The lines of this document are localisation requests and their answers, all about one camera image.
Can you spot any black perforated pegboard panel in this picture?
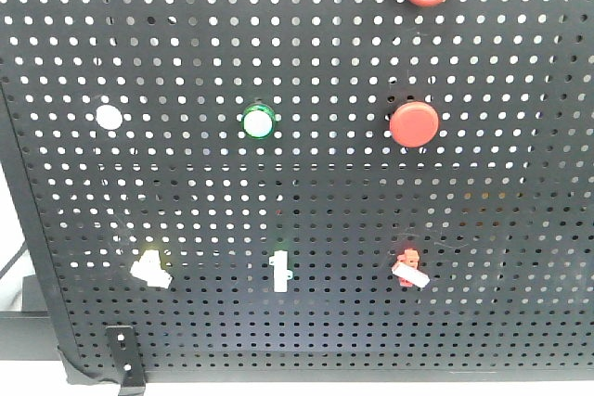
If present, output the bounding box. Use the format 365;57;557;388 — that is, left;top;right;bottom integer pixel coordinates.
1;0;593;384

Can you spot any green illuminated push button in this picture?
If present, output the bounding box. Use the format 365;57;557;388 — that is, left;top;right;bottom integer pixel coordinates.
241;103;276;139

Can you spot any lower red round push button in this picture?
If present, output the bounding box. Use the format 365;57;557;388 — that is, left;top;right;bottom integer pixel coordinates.
389;101;439;147

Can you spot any left black panel clamp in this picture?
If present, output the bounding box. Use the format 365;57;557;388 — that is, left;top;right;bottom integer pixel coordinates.
106;326;146;396

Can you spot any black electronics box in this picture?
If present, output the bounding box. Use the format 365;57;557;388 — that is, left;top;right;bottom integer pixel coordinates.
1;275;59;361

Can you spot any green-lit white toggle switch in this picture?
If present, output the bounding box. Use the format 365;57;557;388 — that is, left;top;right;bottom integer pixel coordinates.
268;249;293;293

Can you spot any red toggle switch lower row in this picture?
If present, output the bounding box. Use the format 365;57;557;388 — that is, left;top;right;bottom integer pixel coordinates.
391;248;430;288

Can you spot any yellow toggle switch lower row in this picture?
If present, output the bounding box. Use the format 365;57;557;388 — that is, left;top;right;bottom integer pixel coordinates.
130;249;173;289

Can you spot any black power cable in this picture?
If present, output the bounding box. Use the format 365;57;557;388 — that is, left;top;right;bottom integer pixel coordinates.
0;247;29;279

